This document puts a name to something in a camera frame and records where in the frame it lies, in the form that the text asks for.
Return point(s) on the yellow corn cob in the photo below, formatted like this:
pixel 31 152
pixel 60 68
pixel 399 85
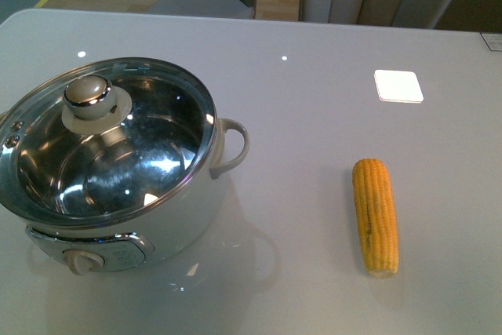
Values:
pixel 376 217

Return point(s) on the white electric cooking pot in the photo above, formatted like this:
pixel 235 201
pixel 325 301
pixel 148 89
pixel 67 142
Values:
pixel 156 234

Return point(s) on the glass pot lid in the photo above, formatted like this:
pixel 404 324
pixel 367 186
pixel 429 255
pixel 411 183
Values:
pixel 61 170

